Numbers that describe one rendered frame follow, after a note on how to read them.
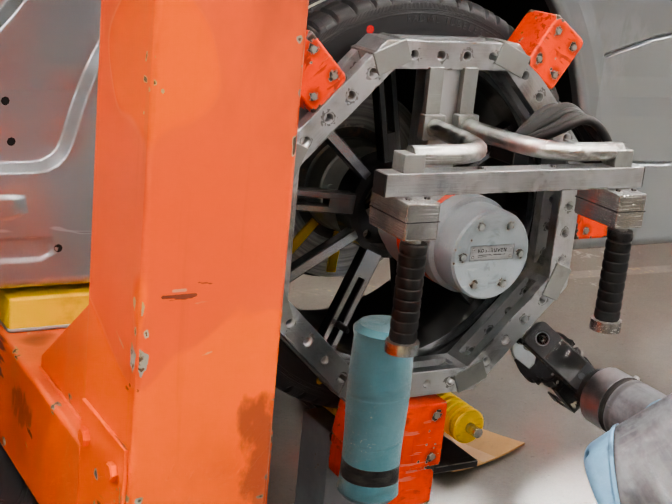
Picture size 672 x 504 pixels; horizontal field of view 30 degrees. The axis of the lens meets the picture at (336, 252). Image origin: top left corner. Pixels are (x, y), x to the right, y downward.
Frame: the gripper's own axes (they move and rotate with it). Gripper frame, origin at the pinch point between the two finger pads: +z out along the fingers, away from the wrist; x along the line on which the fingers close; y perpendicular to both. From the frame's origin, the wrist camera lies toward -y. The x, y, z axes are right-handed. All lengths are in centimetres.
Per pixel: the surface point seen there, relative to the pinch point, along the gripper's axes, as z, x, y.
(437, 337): 4.9, -8.6, -8.0
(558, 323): 152, 55, 146
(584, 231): -4.5, 18.6, -8.4
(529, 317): -4.2, 3.0, -4.5
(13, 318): 12, -51, -60
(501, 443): 78, 1, 90
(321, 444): 13.2, -33.5, -3.8
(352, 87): -4, 3, -56
